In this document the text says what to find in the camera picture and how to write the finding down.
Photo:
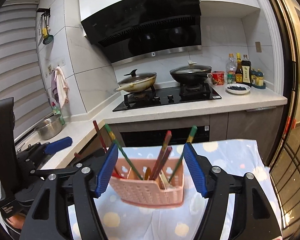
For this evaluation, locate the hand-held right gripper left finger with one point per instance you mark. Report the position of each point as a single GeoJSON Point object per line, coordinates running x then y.
{"type": "Point", "coordinates": [106, 170]}

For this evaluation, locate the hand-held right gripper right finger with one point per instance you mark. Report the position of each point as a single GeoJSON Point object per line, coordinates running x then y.
{"type": "Point", "coordinates": [193, 170]}

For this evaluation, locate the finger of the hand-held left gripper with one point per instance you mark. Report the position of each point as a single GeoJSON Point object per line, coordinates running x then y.
{"type": "Point", "coordinates": [60, 143]}
{"type": "Point", "coordinates": [90, 158]}

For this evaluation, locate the green chopstick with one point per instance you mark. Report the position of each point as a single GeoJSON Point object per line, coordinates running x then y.
{"type": "Point", "coordinates": [130, 162]}
{"type": "Point", "coordinates": [192, 133]}

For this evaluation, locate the maroon chopstick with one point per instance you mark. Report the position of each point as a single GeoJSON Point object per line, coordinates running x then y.
{"type": "Point", "coordinates": [98, 135]}

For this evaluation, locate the white ceramic spoon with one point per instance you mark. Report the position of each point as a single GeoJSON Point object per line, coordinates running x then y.
{"type": "Point", "coordinates": [164, 180]}

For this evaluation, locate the pink perforated utensil holder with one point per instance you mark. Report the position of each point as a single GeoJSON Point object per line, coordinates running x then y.
{"type": "Point", "coordinates": [140, 192]}

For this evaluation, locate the gold flower spoon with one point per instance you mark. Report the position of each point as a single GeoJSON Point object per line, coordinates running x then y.
{"type": "Point", "coordinates": [148, 173]}

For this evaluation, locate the person's left hand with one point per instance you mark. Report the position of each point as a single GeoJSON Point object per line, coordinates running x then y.
{"type": "Point", "coordinates": [15, 221]}

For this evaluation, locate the steel pot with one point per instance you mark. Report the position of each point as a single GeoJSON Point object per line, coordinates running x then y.
{"type": "Point", "coordinates": [48, 130]}

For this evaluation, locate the green dish soap bottle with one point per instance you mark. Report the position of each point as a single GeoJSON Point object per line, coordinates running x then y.
{"type": "Point", "coordinates": [57, 110]}

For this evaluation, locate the blue dotted tablecloth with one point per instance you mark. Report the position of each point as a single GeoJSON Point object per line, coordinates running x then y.
{"type": "Point", "coordinates": [227, 155]}

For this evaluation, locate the black built-in oven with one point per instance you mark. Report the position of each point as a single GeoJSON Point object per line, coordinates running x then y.
{"type": "Point", "coordinates": [145, 136]}

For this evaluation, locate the purple towel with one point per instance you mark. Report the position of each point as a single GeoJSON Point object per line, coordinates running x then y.
{"type": "Point", "coordinates": [53, 87]}

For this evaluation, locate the black gas stove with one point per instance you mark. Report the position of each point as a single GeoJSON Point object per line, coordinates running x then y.
{"type": "Point", "coordinates": [165, 100]}

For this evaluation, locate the window blind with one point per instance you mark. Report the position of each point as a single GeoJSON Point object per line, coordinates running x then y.
{"type": "Point", "coordinates": [15, 67]}

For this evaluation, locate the beige wok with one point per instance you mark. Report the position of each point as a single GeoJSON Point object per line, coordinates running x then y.
{"type": "Point", "coordinates": [140, 86]}

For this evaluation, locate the black wok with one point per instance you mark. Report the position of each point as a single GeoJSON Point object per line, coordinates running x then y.
{"type": "Point", "coordinates": [190, 79]}

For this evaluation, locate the white plate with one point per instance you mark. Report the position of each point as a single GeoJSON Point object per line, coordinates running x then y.
{"type": "Point", "coordinates": [237, 90]}

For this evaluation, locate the glass wok lid black knob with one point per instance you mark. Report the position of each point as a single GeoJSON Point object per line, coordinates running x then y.
{"type": "Point", "coordinates": [137, 77]}

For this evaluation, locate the red instant noodle cup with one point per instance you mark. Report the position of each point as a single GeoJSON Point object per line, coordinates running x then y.
{"type": "Point", "coordinates": [218, 78]}

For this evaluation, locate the glass sliding door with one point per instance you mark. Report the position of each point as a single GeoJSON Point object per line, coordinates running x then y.
{"type": "Point", "coordinates": [290, 155]}

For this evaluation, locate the glass wok lid white knob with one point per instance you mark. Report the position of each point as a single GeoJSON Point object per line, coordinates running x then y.
{"type": "Point", "coordinates": [190, 69]}

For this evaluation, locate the teal skimmer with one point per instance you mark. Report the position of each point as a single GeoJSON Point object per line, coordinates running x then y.
{"type": "Point", "coordinates": [48, 40]}

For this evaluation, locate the seasoning jar tray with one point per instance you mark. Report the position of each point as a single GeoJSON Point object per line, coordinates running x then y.
{"type": "Point", "coordinates": [258, 87]}

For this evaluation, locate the yellow cap sauce bottle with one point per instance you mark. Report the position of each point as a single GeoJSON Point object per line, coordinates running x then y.
{"type": "Point", "coordinates": [239, 72]}

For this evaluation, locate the blue lidded seasoning jar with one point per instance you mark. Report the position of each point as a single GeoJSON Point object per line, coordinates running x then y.
{"type": "Point", "coordinates": [260, 78]}
{"type": "Point", "coordinates": [253, 77]}

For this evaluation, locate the clear plastic bottle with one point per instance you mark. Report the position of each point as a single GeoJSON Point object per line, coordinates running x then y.
{"type": "Point", "coordinates": [230, 66]}

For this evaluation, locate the dark sauce bottle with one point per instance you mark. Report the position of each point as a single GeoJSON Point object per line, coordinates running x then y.
{"type": "Point", "coordinates": [245, 72]}

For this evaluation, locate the yellow hanging tool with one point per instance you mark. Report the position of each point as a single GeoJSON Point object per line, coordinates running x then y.
{"type": "Point", "coordinates": [44, 32]}

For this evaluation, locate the black range hood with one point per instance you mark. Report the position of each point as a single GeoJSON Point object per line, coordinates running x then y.
{"type": "Point", "coordinates": [145, 30]}

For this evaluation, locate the white wall outlet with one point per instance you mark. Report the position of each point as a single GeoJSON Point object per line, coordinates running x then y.
{"type": "Point", "coordinates": [49, 69]}

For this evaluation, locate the black wall utensil rack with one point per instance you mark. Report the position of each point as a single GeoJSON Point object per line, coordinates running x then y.
{"type": "Point", "coordinates": [43, 10]}

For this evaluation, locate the brown wall switch plate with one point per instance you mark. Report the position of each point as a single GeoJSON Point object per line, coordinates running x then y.
{"type": "Point", "coordinates": [258, 47]}

